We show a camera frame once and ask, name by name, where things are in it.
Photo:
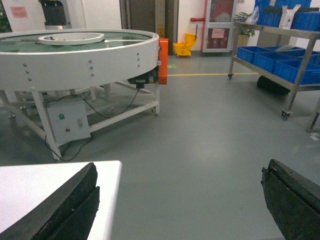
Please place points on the blue bin cart rear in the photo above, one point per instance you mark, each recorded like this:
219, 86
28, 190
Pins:
288, 50

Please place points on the blue bin cart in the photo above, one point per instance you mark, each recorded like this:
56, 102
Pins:
267, 60
247, 53
288, 70
288, 50

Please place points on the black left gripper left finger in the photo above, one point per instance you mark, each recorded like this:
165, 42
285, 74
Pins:
67, 214

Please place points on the white table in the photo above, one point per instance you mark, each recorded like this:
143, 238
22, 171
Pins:
23, 187

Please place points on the orange guard panel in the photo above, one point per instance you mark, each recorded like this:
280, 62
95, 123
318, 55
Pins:
163, 58

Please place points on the white round rotary conveyor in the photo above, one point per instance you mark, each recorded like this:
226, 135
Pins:
115, 72

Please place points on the white carton box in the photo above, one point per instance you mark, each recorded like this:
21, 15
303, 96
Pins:
287, 16

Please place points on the blue bin cart front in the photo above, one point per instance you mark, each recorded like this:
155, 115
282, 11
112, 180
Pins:
288, 70

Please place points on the blue bin cart middle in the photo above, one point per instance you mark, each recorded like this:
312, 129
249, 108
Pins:
267, 60

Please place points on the potted green plant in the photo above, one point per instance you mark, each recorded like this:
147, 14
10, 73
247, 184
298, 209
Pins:
244, 33

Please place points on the white control box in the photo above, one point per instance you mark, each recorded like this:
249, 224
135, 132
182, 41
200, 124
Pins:
68, 118

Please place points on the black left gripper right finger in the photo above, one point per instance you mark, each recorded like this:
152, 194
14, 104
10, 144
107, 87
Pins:
293, 201

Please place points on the fire hydrant cabinet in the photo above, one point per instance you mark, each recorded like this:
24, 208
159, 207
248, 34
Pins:
218, 26

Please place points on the steel shelf cart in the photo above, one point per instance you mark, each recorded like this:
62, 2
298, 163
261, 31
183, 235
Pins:
311, 36

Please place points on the yellow mop bucket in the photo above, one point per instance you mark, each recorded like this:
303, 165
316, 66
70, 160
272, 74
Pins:
184, 48

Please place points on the blue bin cart left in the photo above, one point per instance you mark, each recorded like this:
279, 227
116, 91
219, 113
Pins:
247, 53

